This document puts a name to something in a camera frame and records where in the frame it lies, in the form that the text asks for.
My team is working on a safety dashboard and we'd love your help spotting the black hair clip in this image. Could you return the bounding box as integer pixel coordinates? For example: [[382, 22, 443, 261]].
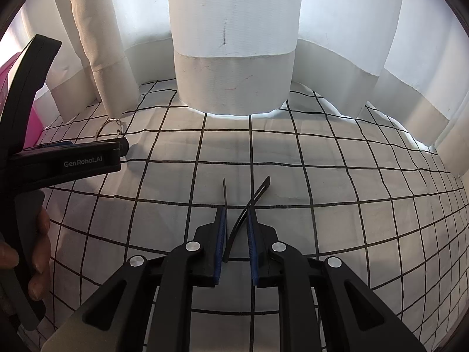
[[222, 176, 272, 263]]

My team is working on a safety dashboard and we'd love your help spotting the small silver hoop bracelet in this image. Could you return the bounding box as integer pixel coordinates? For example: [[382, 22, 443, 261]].
[[96, 118, 125, 142]]

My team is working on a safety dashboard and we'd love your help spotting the beige curtain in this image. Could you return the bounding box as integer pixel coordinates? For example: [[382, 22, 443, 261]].
[[69, 0, 140, 118]]

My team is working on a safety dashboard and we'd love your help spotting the pink plastic basin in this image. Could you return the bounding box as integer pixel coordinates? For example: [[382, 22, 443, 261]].
[[0, 51, 43, 149]]

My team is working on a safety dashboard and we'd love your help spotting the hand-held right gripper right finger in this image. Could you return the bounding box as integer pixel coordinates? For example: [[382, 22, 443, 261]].
[[246, 205, 427, 352]]

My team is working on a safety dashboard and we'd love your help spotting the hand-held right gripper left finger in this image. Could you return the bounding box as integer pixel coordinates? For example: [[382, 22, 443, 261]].
[[79, 205, 230, 352]]

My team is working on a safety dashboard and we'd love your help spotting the white black-grid tablecloth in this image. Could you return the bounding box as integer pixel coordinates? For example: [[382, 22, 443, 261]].
[[22, 79, 469, 352]]

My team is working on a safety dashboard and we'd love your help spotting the white sheer curtain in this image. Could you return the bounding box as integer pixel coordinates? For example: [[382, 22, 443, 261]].
[[20, 0, 469, 177]]

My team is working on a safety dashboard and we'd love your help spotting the person's left hand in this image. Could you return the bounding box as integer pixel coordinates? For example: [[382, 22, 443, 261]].
[[0, 209, 52, 301]]

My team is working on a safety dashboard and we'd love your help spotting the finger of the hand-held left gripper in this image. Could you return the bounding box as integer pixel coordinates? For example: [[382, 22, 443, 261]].
[[93, 137, 129, 158]]

